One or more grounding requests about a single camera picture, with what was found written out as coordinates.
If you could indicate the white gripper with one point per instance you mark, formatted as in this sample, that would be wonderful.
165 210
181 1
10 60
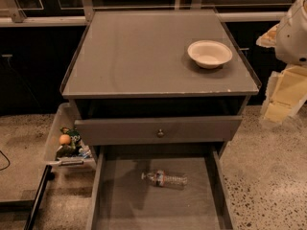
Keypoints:
293 37

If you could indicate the clear plastic water bottle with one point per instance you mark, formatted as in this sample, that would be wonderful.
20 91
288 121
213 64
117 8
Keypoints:
162 179

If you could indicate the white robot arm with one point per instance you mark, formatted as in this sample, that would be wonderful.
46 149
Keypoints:
291 35

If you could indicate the grey top drawer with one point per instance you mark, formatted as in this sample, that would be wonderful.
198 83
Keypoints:
95 132

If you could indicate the grey drawer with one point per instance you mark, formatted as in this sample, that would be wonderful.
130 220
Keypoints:
95 132
121 200

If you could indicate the grey drawer cabinet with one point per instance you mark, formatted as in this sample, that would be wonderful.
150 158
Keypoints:
134 64

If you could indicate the round metal drawer knob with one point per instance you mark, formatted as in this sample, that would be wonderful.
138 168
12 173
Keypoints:
160 133

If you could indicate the small clear bottle in bin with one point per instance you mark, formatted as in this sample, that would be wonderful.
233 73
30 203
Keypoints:
85 152

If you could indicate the grey middle drawer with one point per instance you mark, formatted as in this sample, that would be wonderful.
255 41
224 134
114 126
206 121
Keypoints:
121 200

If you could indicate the white paper bowl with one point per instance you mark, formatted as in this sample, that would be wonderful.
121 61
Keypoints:
209 54

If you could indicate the green snack bag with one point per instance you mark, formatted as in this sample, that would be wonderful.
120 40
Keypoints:
72 149

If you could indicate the small orange ball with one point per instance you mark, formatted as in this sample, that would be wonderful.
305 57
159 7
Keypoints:
64 139

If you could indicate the black metal bar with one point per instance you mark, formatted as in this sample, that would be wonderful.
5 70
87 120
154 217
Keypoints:
38 197

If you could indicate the grey metal railing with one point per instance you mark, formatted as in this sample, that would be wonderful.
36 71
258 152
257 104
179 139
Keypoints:
79 12

